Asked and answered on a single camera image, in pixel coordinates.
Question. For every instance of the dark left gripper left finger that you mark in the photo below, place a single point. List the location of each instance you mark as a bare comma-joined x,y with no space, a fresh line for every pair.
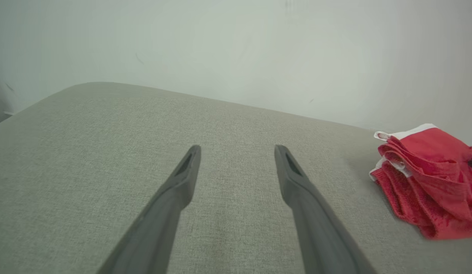
163,220

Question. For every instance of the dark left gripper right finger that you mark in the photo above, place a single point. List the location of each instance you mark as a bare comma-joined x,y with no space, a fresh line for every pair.
316,220

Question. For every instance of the red shorts white side stripe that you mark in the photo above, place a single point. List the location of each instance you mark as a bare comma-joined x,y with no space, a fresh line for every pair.
430,148

